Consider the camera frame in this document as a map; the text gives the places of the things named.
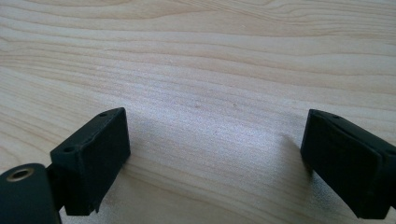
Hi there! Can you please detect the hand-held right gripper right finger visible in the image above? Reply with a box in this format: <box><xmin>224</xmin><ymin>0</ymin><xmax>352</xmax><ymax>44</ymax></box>
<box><xmin>300</xmin><ymin>108</ymin><xmax>396</xmax><ymax>220</ymax></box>

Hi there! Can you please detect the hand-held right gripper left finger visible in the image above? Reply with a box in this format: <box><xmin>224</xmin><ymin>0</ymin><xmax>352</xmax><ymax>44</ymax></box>
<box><xmin>46</xmin><ymin>106</ymin><xmax>132</xmax><ymax>217</ymax></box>

